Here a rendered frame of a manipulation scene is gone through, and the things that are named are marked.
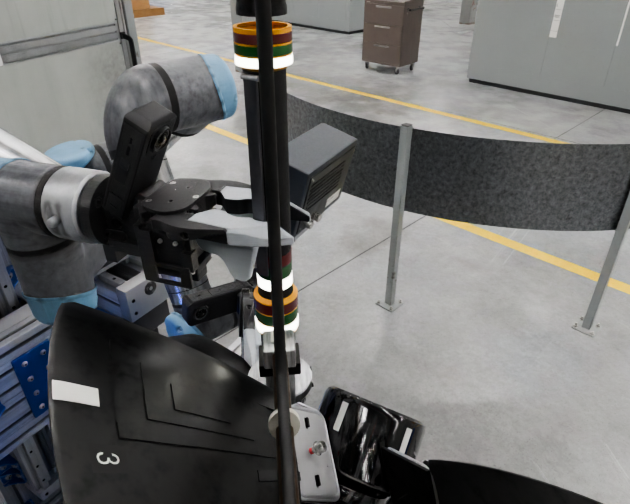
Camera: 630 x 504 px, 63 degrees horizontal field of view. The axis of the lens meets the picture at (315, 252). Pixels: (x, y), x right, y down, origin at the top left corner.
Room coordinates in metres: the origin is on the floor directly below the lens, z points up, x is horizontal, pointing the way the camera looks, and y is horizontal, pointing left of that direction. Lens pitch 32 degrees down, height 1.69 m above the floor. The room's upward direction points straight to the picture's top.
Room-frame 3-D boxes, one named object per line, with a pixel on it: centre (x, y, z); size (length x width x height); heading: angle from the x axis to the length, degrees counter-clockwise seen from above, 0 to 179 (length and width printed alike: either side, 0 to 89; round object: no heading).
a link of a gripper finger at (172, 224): (0.40, 0.11, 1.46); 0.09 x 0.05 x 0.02; 62
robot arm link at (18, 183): (0.50, 0.31, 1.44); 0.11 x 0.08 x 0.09; 71
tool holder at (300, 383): (0.40, 0.04, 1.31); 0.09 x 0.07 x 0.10; 6
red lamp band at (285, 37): (0.41, 0.04, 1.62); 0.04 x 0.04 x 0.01
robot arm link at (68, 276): (0.51, 0.30, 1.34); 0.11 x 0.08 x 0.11; 175
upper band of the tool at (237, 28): (0.41, 0.04, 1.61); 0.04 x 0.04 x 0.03
